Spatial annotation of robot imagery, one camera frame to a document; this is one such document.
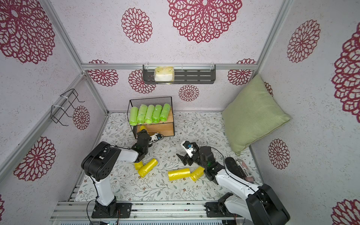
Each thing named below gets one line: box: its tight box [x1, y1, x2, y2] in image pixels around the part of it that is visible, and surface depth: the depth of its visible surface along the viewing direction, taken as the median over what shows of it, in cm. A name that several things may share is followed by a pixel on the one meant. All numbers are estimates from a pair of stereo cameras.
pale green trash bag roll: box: [144, 104, 155, 124], surface depth 94 cm
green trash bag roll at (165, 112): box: [159, 103, 172, 122], surface depth 94 cm
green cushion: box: [222, 74, 291, 156], surface depth 84 cm
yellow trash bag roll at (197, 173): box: [190, 165, 206, 182], surface depth 85 cm
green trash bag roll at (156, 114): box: [151, 104, 163, 124], surface depth 93 cm
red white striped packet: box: [235, 158, 255, 184], surface depth 87 cm
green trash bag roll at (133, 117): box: [129, 106, 139, 126], surface depth 92 cm
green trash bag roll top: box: [136, 104, 148, 125], surface depth 93 cm
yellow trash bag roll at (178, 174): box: [167, 168, 191, 181], surface depth 84 cm
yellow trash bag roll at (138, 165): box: [134, 160, 144, 171], surface depth 89 cm
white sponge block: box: [153, 66, 175, 84], surface depth 92 cm
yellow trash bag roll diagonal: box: [137, 158, 158, 178], surface depth 89 cm
